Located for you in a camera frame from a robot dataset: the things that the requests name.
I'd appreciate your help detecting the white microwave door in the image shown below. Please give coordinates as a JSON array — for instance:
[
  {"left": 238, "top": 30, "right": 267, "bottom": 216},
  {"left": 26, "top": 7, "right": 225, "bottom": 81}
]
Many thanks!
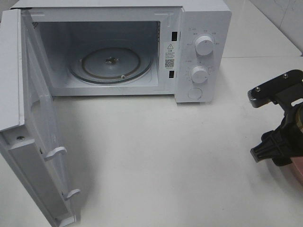
[{"left": 0, "top": 9, "right": 80, "bottom": 227}]

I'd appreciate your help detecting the glass microwave turntable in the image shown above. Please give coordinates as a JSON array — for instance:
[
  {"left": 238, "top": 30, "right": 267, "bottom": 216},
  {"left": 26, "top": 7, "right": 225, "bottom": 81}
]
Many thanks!
[{"left": 69, "top": 47, "right": 153, "bottom": 85}]

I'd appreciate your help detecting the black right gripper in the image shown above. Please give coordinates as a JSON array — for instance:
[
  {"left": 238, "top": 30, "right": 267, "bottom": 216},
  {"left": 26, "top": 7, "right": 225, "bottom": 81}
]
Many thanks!
[{"left": 250, "top": 87, "right": 303, "bottom": 166}]

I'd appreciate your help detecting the white warning label sticker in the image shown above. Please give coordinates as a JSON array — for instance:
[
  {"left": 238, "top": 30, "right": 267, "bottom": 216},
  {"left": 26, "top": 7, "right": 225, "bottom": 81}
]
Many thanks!
[{"left": 164, "top": 42, "right": 175, "bottom": 69}]

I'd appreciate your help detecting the white microwave knob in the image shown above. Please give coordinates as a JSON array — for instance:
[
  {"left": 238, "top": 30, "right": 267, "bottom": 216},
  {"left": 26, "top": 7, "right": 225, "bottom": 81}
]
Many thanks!
[
  {"left": 194, "top": 34, "right": 214, "bottom": 56},
  {"left": 190, "top": 66, "right": 208, "bottom": 84}
]

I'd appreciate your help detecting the round white door button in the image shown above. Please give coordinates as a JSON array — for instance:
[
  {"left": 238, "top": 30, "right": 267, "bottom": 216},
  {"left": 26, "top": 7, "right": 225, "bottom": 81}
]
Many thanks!
[{"left": 188, "top": 88, "right": 203, "bottom": 100}]

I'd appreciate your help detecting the pink round plate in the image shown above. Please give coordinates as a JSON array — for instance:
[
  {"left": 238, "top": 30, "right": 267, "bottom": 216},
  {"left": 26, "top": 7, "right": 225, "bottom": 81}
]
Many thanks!
[{"left": 278, "top": 157, "right": 303, "bottom": 185}]

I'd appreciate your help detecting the white microwave oven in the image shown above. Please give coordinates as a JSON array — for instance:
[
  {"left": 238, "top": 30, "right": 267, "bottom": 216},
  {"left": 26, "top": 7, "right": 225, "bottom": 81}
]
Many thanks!
[{"left": 9, "top": 0, "right": 232, "bottom": 103}]

